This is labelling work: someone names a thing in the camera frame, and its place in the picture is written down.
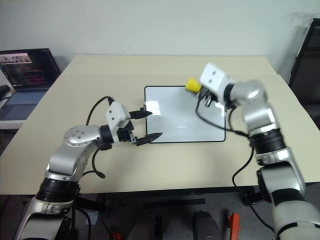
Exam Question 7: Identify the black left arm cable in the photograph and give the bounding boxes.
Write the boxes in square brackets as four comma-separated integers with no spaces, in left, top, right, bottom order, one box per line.
[82,95,116,179]

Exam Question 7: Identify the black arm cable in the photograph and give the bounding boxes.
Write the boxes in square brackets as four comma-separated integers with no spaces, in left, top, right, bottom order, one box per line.
[195,97,276,232]
[82,95,116,179]

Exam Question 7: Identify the black-framed small whiteboard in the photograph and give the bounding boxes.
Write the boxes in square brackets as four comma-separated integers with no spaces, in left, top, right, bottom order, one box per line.
[139,85,227,145]

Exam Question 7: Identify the black table frame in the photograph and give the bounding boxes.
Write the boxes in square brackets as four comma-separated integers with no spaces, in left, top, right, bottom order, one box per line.
[74,183,263,210]

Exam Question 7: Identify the large orange clamp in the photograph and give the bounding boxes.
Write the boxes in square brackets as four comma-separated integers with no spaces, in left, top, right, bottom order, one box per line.
[227,212,242,240]

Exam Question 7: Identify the open grey laptop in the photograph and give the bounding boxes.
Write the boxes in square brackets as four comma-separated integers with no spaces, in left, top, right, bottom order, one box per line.
[0,48,62,122]

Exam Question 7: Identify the dark rounded shape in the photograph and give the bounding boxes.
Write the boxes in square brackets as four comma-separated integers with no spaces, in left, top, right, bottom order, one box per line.
[191,209,221,240]

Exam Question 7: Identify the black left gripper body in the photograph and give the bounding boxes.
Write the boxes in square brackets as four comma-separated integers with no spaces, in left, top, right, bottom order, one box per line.
[115,119,138,145]

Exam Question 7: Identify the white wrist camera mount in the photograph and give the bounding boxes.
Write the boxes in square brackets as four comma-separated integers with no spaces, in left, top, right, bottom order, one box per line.
[105,100,131,131]
[198,62,237,101]

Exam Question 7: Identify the black object beside laptop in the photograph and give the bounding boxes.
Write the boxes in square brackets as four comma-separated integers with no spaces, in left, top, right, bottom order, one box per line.
[0,84,11,100]

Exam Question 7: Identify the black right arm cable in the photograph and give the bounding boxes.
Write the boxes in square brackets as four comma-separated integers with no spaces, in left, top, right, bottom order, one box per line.
[195,97,276,232]

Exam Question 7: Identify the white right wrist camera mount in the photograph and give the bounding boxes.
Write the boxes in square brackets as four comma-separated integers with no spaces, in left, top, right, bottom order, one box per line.
[198,62,237,101]

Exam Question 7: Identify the black chair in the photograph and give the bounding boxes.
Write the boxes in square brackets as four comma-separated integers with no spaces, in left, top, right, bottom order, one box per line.
[287,18,320,119]

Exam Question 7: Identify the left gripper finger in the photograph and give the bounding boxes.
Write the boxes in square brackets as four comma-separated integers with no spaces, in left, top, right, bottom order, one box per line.
[135,132,164,147]
[129,109,153,120]

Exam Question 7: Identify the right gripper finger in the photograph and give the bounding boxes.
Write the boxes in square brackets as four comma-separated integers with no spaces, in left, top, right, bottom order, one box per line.
[197,86,209,99]

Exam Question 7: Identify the white side desk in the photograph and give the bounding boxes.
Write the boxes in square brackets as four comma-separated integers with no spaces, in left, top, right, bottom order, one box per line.
[0,119,26,130]

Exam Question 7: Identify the yellow and black eraser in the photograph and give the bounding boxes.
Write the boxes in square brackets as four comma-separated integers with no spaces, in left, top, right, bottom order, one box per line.
[184,77,203,94]

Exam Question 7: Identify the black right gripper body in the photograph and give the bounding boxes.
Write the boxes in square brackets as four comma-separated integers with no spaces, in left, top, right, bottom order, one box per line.
[199,87,219,108]

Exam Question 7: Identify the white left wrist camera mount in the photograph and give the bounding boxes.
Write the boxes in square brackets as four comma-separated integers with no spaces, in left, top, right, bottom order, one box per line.
[105,100,131,131]

